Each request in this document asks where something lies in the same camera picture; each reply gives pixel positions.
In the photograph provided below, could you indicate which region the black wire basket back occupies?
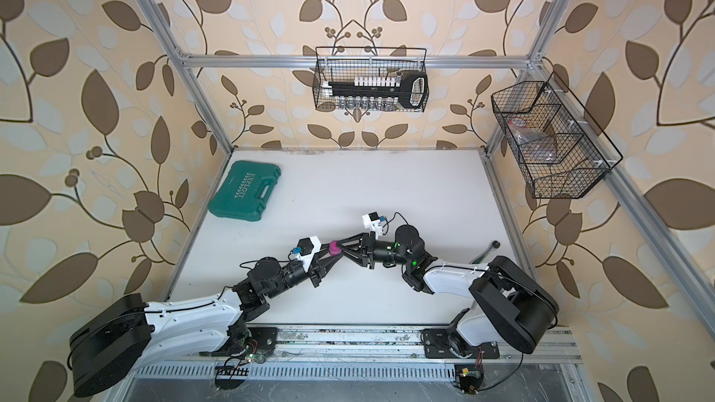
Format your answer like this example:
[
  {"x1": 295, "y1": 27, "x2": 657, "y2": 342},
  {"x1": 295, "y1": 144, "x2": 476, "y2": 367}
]
[{"x1": 312, "y1": 45, "x2": 429, "y2": 113}]

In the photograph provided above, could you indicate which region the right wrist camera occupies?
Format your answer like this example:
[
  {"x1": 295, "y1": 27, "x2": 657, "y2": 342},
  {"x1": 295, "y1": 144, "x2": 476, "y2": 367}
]
[{"x1": 362, "y1": 212, "x2": 387, "y2": 239}]

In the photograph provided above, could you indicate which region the black wire basket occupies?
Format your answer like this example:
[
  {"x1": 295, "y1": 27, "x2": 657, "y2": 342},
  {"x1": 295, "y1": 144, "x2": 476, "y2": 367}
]
[
  {"x1": 312, "y1": 45, "x2": 429, "y2": 113},
  {"x1": 491, "y1": 73, "x2": 623, "y2": 199}
]

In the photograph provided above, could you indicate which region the magenta paint jar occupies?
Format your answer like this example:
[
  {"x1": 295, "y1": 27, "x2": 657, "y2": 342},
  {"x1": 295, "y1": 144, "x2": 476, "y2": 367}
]
[{"x1": 329, "y1": 241, "x2": 342, "y2": 257}]

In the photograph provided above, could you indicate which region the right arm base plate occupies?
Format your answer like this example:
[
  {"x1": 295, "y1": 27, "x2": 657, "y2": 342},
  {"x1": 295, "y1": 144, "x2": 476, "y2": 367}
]
[{"x1": 420, "y1": 329, "x2": 500, "y2": 360}]

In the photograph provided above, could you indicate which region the black wire basket right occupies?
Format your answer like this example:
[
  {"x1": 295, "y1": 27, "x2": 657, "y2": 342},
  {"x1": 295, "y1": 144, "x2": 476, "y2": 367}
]
[{"x1": 491, "y1": 73, "x2": 623, "y2": 199}]

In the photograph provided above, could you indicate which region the socket set rail holder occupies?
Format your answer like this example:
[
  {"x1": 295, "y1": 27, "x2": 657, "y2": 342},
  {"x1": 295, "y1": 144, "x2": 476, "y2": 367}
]
[{"x1": 314, "y1": 71, "x2": 429, "y2": 112}]

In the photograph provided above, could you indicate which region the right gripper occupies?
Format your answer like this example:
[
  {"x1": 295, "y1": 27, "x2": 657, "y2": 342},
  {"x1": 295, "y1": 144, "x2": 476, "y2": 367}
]
[{"x1": 339, "y1": 232, "x2": 413, "y2": 270}]

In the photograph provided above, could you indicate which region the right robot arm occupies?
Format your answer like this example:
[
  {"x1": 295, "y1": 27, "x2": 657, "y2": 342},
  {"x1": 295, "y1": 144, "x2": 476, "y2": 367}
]
[{"x1": 329, "y1": 224, "x2": 560, "y2": 358}]

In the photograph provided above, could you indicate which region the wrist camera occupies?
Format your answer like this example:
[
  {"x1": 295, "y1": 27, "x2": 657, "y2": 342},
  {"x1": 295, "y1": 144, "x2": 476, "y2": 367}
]
[
  {"x1": 362, "y1": 212, "x2": 387, "y2": 239},
  {"x1": 290, "y1": 236, "x2": 322, "y2": 273}
]

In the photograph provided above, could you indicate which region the green plastic tool case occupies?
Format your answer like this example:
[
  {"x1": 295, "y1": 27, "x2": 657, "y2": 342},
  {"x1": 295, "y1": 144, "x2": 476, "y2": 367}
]
[{"x1": 209, "y1": 160, "x2": 281, "y2": 221}]

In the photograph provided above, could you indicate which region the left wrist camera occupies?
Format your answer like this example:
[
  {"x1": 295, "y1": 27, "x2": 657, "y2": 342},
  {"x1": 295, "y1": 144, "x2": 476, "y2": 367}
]
[{"x1": 290, "y1": 236, "x2": 322, "y2": 273}]

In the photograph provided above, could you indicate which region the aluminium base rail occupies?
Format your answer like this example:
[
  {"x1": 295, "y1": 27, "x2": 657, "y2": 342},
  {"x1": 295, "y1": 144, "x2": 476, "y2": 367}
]
[{"x1": 135, "y1": 325, "x2": 583, "y2": 369}]

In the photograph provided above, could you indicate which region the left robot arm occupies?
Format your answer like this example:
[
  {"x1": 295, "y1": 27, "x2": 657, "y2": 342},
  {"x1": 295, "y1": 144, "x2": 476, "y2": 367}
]
[{"x1": 67, "y1": 251, "x2": 342, "y2": 398}]

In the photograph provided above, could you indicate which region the plastic bag in basket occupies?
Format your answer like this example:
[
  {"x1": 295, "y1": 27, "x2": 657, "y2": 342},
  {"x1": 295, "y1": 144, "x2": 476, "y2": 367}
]
[{"x1": 508, "y1": 117, "x2": 558, "y2": 164}]

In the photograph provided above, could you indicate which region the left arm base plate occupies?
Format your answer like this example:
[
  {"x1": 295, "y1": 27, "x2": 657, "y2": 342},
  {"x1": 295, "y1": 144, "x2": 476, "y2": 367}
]
[{"x1": 216, "y1": 325, "x2": 279, "y2": 357}]

